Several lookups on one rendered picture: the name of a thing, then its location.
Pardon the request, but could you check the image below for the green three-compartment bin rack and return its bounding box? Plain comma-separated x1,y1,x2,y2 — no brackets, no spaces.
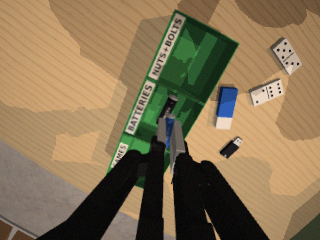
105,9,240,176

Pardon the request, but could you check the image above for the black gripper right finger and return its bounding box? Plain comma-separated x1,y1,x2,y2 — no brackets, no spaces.
170,120,270,240

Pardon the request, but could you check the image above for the blue and white eraser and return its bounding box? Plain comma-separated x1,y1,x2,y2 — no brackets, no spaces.
214,86,238,129

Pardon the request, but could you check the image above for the black usb stick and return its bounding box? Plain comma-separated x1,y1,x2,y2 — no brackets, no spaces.
220,137,243,159

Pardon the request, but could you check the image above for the black aa battery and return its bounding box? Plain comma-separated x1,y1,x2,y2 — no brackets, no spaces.
156,94,178,125

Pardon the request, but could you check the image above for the blue battery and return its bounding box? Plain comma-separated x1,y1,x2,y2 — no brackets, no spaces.
165,113,175,149

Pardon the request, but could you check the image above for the white domino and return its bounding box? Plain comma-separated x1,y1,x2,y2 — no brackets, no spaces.
271,38,302,75
249,79,284,106

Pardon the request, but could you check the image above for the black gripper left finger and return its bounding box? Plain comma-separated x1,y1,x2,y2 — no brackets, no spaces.
35,118,166,240

